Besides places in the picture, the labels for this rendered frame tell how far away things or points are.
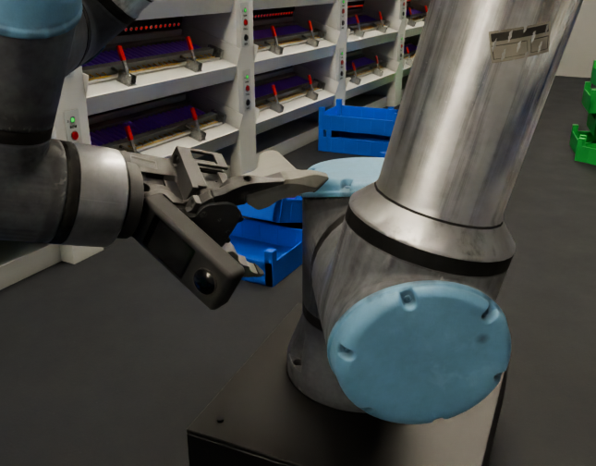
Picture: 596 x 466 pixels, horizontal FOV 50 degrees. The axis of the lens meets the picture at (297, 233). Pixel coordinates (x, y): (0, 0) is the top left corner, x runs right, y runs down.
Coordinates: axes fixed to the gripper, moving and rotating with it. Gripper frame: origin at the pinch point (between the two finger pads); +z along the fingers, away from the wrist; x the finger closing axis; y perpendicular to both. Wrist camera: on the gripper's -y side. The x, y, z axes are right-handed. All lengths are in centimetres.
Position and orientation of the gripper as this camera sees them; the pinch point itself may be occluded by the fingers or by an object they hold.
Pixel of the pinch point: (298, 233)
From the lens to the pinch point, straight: 69.8
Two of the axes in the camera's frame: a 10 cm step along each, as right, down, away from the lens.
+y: -3.7, -7.2, 5.9
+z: 8.0, 0.8, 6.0
